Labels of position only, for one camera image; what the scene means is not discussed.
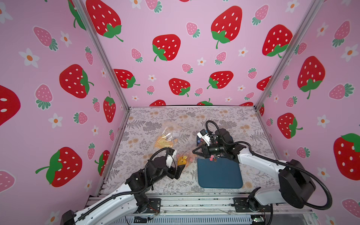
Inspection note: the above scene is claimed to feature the ziploc bag with yellow duck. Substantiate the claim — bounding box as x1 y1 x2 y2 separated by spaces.
177 153 196 167

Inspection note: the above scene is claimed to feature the clear ziploc candy bag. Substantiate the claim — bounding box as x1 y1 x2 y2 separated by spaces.
154 121 182 150

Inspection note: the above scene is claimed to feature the pile of colourful candies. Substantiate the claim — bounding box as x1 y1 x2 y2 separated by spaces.
209 156 217 162

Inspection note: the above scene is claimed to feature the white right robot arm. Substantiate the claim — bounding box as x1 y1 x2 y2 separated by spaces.
193 128 316 211

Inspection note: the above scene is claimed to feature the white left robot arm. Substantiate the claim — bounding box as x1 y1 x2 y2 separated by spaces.
60 155 188 225

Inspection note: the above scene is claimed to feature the teal plastic tray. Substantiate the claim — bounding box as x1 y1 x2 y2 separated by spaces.
197 158 243 189

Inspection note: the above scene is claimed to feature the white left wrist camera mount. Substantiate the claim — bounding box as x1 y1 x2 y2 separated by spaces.
166 148 177 168

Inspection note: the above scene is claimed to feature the black corrugated left cable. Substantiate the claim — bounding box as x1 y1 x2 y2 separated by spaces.
75 147 172 223

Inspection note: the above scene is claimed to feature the black corrugated cable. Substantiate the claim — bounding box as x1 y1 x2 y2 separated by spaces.
205 120 333 211
75 147 172 223

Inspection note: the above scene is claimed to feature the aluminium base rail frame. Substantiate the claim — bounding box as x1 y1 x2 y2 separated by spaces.
86 193 320 225

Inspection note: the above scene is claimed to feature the black corrugated right cable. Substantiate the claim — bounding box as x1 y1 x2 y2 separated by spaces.
205 120 333 211

